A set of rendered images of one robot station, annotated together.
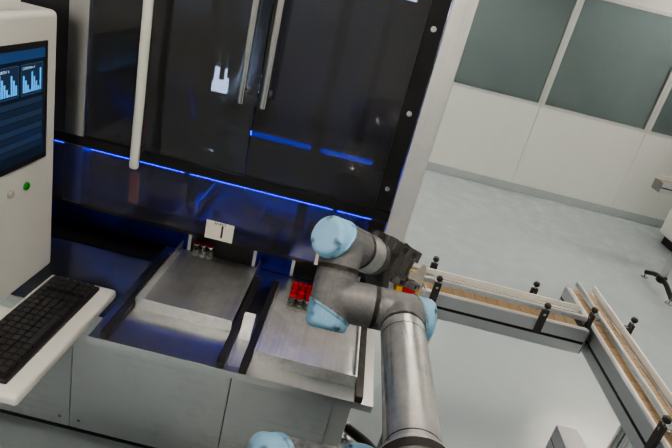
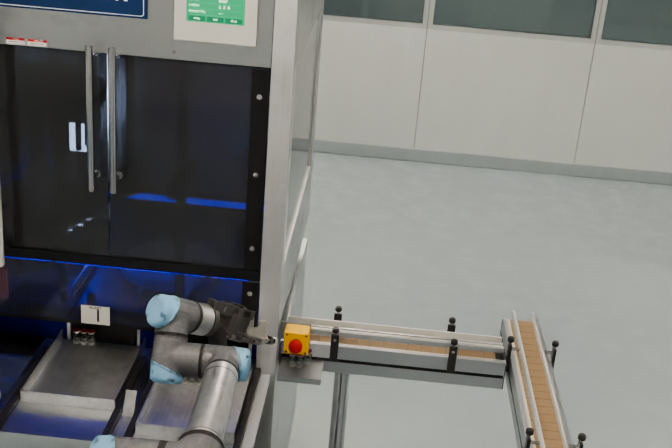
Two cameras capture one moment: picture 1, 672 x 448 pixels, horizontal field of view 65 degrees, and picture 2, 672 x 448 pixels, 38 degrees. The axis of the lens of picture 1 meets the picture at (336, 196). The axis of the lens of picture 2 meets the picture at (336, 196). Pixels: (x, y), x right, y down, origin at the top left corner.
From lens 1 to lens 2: 133 cm
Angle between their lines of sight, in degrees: 2
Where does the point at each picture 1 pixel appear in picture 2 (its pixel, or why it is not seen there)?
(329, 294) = (162, 355)
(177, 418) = not seen: outside the picture
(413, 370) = (210, 396)
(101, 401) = not seen: outside the picture
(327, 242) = (156, 316)
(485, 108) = (512, 58)
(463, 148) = (490, 123)
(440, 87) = (278, 147)
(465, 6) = (283, 73)
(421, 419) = (204, 422)
